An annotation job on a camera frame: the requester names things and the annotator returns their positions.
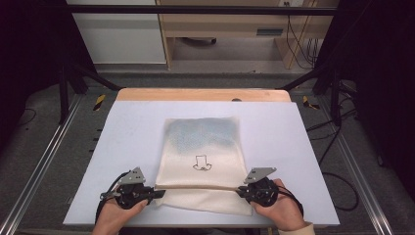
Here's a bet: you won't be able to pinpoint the dark curtain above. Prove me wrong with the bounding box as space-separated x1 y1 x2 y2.
0 0 96 158
314 0 415 200

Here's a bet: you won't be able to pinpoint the wooden table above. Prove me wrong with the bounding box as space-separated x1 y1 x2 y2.
115 87 292 103

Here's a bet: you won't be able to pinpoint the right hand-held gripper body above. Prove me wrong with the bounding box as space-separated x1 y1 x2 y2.
243 166 280 208

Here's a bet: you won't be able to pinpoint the black floor cable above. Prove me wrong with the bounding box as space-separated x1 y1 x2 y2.
305 109 360 212

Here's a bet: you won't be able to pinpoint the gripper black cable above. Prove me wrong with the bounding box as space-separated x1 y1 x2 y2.
94 170 132 226
276 185 305 219

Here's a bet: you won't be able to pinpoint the white mesh laundry bag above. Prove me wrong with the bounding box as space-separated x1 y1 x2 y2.
154 116 254 216

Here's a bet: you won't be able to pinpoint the black horizontal frame bar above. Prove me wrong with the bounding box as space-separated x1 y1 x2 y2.
67 5 339 16

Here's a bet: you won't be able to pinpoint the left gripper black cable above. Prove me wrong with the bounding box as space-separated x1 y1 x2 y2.
94 170 132 226

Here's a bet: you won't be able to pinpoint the black hanging desk cables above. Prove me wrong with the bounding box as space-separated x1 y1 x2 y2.
285 1 320 71

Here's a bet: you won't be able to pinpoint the black metal frame stand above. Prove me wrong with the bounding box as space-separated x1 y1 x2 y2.
58 58 122 125
279 62 345 127

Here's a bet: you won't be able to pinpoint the white foam mat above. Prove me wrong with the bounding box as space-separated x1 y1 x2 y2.
63 100 341 229

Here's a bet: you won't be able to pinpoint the yellow black tape marker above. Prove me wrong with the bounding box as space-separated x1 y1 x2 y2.
92 94 108 113
301 95 321 111

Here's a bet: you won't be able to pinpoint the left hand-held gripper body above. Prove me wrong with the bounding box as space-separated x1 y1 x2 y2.
115 166 155 211

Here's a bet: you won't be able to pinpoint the person's right hand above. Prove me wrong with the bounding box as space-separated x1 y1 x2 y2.
250 178 308 232

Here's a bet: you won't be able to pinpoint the aluminium floor rail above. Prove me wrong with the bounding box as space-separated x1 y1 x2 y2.
0 93 83 235
316 95 394 235

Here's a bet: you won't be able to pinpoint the white cabinet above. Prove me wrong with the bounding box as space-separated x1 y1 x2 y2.
66 0 167 66

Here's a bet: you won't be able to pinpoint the person's left hand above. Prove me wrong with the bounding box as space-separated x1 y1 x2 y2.
92 197 149 235

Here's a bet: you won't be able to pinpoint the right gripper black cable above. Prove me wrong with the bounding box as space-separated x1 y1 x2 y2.
276 185 305 219

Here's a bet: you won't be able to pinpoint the light wooden desk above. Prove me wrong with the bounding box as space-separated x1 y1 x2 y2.
156 0 340 71

